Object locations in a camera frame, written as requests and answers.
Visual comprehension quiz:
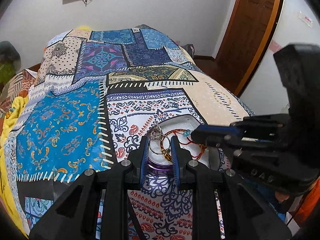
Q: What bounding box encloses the patchwork printed blanket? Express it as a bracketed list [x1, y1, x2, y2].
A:
[5, 24, 285, 240]

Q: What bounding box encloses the striped orange cloth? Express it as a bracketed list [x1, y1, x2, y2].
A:
[0, 69, 38, 113]

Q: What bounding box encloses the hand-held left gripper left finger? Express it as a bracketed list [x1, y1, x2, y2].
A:
[29, 137, 150, 240]

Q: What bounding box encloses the purple bangle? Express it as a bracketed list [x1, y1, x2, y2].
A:
[146, 155, 176, 173]

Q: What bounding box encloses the silver ornate ring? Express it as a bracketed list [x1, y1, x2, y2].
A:
[149, 124, 163, 141]

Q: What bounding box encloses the red braided bracelet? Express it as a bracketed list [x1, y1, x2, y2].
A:
[162, 128, 208, 161]

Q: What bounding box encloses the white wall sticker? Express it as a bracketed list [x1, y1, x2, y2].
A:
[298, 11, 313, 28]

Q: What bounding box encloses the green plush toy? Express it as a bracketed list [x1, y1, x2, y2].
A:
[0, 40, 20, 85]

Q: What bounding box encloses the silver bangle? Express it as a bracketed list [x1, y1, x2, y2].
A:
[149, 133, 173, 155]

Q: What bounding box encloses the yellow blanket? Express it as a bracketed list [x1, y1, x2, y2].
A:
[0, 96, 30, 238]

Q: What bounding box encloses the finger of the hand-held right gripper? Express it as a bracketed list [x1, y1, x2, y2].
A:
[229, 114, 292, 131]
[191, 124, 250, 148]

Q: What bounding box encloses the wooden door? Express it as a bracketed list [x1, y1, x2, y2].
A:
[194, 0, 286, 97]

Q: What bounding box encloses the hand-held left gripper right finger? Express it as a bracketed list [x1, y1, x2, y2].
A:
[170, 136, 293, 240]

